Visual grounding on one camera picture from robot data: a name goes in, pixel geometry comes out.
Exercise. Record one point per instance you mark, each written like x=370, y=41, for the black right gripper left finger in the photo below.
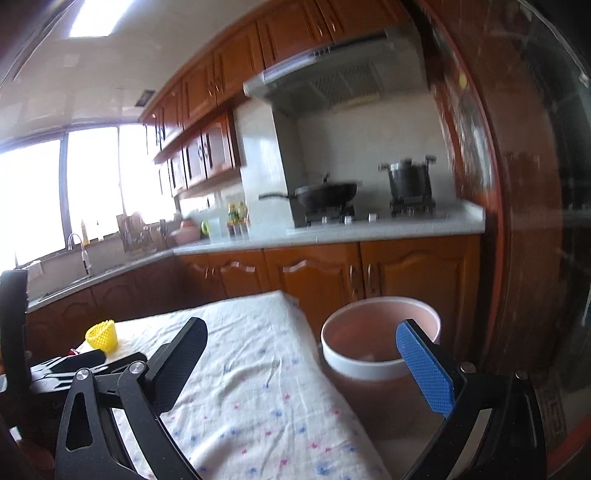
x=171, y=366

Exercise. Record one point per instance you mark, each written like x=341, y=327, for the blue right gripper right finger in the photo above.
x=432, y=367

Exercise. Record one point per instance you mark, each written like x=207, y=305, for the pink white trash bin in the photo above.
x=359, y=346

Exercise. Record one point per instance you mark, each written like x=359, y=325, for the yellow foam fruit net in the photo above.
x=102, y=336

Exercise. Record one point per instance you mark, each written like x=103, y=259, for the white dotted tablecloth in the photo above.
x=257, y=404

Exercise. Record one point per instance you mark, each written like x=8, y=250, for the brown wooden lower cabinets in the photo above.
x=440, y=271

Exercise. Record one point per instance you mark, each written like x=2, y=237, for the brown wooden cabinets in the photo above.
x=189, y=124
x=440, y=271

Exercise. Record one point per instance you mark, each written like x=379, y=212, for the dish rack on counter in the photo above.
x=135, y=235

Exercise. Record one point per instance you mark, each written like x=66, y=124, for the pink basin on counter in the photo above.
x=188, y=232

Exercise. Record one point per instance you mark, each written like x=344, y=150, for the silver sink faucet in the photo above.
x=83, y=252

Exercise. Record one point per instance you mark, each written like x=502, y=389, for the condiment bottles on counter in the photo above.
x=238, y=220

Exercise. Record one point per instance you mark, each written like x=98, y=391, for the steel stock pot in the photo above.
x=408, y=179

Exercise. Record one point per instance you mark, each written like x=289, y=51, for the black gas stove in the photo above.
x=398, y=210

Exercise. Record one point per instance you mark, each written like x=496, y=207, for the brown wooden upper cabinets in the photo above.
x=189, y=124

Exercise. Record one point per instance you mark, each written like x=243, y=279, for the grey range hood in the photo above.
x=345, y=74

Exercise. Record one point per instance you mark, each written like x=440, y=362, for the black wok with handle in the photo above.
x=320, y=196

